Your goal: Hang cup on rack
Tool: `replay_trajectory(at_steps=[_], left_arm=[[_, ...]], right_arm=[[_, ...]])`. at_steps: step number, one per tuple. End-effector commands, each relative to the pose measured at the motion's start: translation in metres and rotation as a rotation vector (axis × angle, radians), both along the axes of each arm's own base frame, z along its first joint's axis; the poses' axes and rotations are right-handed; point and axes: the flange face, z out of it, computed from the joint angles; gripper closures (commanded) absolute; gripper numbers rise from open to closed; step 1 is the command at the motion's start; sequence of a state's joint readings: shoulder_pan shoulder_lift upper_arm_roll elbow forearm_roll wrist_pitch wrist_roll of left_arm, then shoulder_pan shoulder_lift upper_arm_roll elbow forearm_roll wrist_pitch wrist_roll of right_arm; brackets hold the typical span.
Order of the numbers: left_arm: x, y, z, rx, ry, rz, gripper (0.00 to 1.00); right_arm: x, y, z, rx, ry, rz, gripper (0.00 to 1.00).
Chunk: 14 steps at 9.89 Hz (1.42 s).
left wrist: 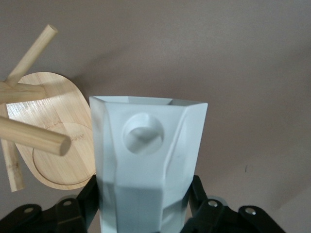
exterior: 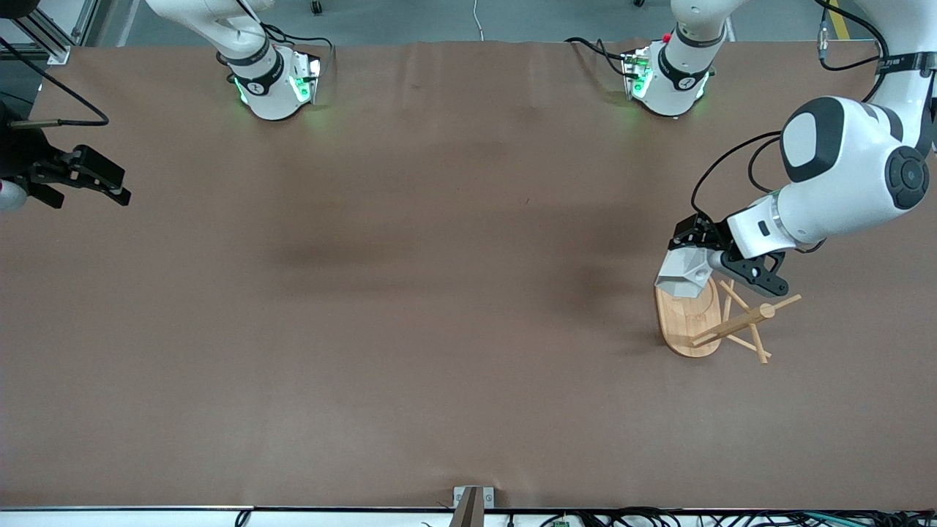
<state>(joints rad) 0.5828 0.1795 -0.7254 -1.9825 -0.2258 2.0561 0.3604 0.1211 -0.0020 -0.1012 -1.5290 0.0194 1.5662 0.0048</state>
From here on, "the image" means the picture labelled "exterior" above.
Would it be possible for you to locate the black base cable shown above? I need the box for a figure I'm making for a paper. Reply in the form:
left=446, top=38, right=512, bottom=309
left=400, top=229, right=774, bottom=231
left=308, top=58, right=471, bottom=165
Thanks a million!
left=564, top=37, right=638, bottom=78
left=260, top=26, right=337, bottom=74

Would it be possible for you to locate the white faceted cup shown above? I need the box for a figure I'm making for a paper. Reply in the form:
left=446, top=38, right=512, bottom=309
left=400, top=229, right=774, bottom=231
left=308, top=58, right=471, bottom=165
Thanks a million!
left=654, top=245, right=714, bottom=299

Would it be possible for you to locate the black cable tangle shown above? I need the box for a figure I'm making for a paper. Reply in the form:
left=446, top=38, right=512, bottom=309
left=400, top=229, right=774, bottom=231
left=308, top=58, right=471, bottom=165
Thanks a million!
left=542, top=507, right=937, bottom=527

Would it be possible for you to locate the aluminium frame profile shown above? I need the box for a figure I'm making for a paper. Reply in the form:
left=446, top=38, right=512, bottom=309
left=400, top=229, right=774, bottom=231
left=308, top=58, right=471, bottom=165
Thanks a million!
left=15, top=0, right=100, bottom=65

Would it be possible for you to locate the black right base cable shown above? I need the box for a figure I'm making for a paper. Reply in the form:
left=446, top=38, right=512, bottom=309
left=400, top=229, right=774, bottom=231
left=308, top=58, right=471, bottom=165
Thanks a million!
left=260, top=26, right=337, bottom=74

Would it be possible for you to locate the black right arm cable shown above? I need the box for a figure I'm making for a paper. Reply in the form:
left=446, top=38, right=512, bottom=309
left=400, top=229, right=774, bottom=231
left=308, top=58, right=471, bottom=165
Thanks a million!
left=0, top=37, right=111, bottom=131

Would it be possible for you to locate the black left base cable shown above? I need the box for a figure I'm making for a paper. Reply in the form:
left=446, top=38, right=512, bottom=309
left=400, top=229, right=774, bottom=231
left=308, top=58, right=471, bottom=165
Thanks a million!
left=564, top=37, right=638, bottom=78

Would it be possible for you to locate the brown table cover sheet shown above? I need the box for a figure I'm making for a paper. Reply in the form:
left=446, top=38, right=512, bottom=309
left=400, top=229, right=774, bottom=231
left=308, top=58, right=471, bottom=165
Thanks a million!
left=0, top=40, right=937, bottom=511

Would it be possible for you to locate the wooden cup rack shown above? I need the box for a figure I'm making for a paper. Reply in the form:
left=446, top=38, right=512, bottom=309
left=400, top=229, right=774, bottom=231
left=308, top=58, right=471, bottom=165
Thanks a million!
left=655, top=278, right=802, bottom=365

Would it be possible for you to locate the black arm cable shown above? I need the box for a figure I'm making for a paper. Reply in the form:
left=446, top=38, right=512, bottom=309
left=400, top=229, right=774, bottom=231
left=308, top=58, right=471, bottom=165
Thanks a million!
left=0, top=37, right=111, bottom=131
left=692, top=0, right=890, bottom=220

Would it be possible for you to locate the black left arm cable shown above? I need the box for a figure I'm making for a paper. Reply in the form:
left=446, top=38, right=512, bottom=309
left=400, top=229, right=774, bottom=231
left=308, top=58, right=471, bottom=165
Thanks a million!
left=692, top=0, right=890, bottom=220

